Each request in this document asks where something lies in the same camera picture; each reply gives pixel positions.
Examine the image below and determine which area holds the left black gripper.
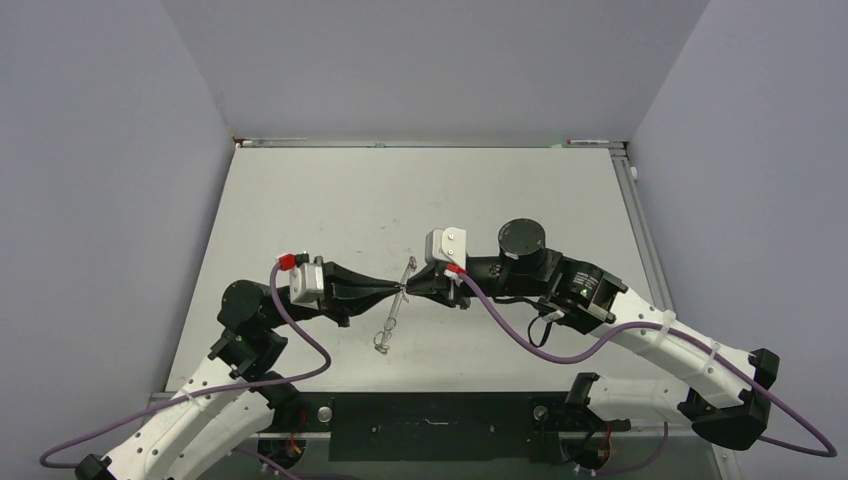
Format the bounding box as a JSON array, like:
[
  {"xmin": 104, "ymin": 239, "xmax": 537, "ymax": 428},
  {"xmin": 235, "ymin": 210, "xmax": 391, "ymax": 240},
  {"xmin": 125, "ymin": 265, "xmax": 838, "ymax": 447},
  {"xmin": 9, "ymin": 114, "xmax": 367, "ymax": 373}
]
[{"xmin": 263, "ymin": 254, "xmax": 400, "ymax": 328}]

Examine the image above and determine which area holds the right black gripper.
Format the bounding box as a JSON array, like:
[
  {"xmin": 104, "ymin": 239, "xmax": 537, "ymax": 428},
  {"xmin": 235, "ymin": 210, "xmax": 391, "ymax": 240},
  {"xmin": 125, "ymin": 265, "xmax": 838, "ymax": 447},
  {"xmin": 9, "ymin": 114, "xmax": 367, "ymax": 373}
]
[{"xmin": 406, "ymin": 254, "xmax": 541, "ymax": 307}]

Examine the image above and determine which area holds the large silver keyring with keys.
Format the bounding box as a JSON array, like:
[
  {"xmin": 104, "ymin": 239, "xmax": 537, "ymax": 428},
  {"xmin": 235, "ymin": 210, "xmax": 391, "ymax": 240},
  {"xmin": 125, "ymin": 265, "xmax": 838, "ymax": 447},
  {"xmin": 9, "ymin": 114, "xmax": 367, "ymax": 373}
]
[{"xmin": 373, "ymin": 256, "xmax": 417, "ymax": 355}]

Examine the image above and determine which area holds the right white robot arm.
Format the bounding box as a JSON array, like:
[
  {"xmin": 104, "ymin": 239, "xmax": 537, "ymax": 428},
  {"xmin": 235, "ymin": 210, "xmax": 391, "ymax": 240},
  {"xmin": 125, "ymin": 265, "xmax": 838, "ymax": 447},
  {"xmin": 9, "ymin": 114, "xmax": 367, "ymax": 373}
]
[{"xmin": 406, "ymin": 218, "xmax": 779, "ymax": 451}]

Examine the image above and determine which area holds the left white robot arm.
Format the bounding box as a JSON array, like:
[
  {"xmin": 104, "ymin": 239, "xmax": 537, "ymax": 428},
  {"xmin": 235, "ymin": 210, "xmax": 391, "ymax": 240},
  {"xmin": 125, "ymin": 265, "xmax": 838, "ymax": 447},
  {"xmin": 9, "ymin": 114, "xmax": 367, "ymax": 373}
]
[{"xmin": 73, "ymin": 254, "xmax": 406, "ymax": 479}]

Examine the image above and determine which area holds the red white marker pen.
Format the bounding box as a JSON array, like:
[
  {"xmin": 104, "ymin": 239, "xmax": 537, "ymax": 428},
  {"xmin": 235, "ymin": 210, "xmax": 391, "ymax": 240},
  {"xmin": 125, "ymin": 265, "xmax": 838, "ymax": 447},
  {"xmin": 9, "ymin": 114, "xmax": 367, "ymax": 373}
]
[{"xmin": 566, "ymin": 139, "xmax": 613, "ymax": 147}]

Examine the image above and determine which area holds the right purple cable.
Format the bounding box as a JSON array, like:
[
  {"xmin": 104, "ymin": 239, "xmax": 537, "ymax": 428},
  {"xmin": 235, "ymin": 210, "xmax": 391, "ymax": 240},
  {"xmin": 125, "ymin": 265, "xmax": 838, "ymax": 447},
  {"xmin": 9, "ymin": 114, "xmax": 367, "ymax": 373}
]
[{"xmin": 457, "ymin": 272, "xmax": 838, "ymax": 475}]

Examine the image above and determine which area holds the purple cable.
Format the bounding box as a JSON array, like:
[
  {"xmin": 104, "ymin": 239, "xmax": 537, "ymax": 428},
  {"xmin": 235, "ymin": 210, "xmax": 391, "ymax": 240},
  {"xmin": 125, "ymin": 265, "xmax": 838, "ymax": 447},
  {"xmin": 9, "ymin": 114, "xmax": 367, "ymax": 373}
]
[
  {"xmin": 38, "ymin": 263, "xmax": 333, "ymax": 480},
  {"xmin": 457, "ymin": 272, "xmax": 838, "ymax": 475}
]

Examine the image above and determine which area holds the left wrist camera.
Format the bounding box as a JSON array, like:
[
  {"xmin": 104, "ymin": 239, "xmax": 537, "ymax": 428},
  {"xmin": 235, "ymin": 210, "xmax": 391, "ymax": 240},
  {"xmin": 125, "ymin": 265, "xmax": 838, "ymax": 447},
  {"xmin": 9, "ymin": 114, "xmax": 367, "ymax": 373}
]
[{"xmin": 277, "ymin": 252, "xmax": 325, "ymax": 309}]

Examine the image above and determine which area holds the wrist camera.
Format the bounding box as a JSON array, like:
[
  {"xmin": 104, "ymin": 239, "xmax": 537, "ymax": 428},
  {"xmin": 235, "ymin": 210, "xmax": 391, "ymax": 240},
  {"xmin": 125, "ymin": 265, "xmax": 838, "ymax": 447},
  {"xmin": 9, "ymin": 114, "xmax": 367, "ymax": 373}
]
[
  {"xmin": 425, "ymin": 227, "xmax": 467, "ymax": 280},
  {"xmin": 277, "ymin": 252, "xmax": 325, "ymax": 309}
]

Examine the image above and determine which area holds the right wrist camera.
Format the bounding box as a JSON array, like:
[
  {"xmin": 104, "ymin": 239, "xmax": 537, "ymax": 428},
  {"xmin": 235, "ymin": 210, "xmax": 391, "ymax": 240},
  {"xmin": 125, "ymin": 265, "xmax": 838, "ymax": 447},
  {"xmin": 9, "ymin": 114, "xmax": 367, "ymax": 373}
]
[{"xmin": 425, "ymin": 227, "xmax": 467, "ymax": 280}]

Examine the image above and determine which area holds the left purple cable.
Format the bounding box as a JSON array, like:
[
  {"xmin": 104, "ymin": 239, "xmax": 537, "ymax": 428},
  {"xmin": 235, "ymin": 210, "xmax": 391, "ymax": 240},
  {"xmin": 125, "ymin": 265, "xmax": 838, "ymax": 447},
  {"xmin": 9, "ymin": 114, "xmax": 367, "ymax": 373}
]
[{"xmin": 38, "ymin": 263, "xmax": 333, "ymax": 480}]

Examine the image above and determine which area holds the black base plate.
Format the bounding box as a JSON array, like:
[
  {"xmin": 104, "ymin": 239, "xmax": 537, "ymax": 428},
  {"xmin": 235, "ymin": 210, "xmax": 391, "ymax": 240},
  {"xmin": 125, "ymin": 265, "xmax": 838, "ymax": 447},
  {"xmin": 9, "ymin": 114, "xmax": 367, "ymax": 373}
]
[{"xmin": 258, "ymin": 391, "xmax": 631, "ymax": 467}]

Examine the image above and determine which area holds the aluminium frame rail front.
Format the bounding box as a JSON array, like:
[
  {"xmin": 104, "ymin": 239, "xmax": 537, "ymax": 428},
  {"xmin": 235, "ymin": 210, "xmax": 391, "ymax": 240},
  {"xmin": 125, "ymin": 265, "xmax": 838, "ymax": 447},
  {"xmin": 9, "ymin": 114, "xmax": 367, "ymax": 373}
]
[{"xmin": 142, "ymin": 389, "xmax": 735, "ymax": 439}]

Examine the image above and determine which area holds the aluminium frame rail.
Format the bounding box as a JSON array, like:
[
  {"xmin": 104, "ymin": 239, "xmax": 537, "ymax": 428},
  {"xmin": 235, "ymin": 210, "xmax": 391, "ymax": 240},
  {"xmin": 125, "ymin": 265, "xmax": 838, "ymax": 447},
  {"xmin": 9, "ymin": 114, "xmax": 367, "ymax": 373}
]
[
  {"xmin": 233, "ymin": 138, "xmax": 627, "ymax": 149},
  {"xmin": 142, "ymin": 389, "xmax": 735, "ymax": 439},
  {"xmin": 610, "ymin": 148, "xmax": 677, "ymax": 311}
]

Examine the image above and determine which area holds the aluminium frame rail back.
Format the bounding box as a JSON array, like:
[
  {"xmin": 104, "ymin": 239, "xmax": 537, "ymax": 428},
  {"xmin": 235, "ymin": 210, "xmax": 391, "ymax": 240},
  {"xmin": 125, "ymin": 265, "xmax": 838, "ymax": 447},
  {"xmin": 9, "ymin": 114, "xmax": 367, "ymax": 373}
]
[{"xmin": 233, "ymin": 138, "xmax": 627, "ymax": 149}]

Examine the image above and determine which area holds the aluminium frame rail right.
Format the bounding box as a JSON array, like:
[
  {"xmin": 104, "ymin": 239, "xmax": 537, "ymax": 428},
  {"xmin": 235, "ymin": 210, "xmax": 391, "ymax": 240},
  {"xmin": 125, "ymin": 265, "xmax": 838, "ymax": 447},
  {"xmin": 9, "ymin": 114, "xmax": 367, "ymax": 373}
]
[{"xmin": 610, "ymin": 148, "xmax": 677, "ymax": 311}]

